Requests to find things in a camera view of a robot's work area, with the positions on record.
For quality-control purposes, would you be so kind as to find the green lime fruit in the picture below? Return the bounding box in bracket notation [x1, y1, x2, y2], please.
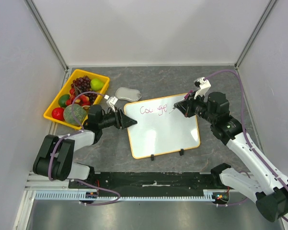
[58, 94, 70, 108]

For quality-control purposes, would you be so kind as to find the green pear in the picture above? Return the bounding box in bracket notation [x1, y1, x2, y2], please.
[90, 78, 104, 91]

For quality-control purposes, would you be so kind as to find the grey whiteboard eraser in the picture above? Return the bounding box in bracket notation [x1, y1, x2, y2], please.
[115, 87, 142, 102]

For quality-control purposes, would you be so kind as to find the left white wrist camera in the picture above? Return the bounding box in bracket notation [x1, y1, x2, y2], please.
[104, 95, 118, 112]

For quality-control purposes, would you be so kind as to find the purple capped white marker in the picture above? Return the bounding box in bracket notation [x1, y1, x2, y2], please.
[170, 90, 194, 113]

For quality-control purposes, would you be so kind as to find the white slotted cable duct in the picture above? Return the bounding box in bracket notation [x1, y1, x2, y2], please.
[35, 190, 223, 202]

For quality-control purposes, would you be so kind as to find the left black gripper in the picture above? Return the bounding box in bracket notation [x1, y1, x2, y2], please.
[98, 106, 137, 129]

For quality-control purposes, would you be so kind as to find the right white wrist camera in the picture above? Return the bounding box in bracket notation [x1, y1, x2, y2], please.
[194, 77, 211, 99]

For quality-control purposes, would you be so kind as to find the red apple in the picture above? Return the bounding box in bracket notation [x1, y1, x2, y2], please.
[51, 107, 64, 121]

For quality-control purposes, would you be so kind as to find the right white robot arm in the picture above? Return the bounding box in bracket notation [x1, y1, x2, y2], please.
[174, 92, 288, 222]

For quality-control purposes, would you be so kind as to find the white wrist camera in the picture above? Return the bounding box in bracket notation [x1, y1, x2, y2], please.
[104, 95, 118, 112]
[194, 77, 211, 99]

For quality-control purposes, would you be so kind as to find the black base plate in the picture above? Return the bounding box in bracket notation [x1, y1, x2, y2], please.
[68, 171, 238, 197]

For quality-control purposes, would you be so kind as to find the yellow plastic fruit tray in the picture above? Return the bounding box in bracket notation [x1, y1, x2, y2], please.
[44, 69, 110, 130]

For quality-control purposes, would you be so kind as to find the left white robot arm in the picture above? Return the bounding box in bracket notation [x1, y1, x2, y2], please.
[33, 105, 138, 188]

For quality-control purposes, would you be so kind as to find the orange framed whiteboard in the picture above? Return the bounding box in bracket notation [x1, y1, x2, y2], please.
[124, 93, 201, 159]

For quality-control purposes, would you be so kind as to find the dark purple grape bunch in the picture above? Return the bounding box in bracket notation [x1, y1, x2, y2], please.
[69, 76, 93, 97]

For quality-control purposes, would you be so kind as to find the green netted melon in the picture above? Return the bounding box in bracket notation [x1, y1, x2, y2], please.
[63, 104, 87, 126]

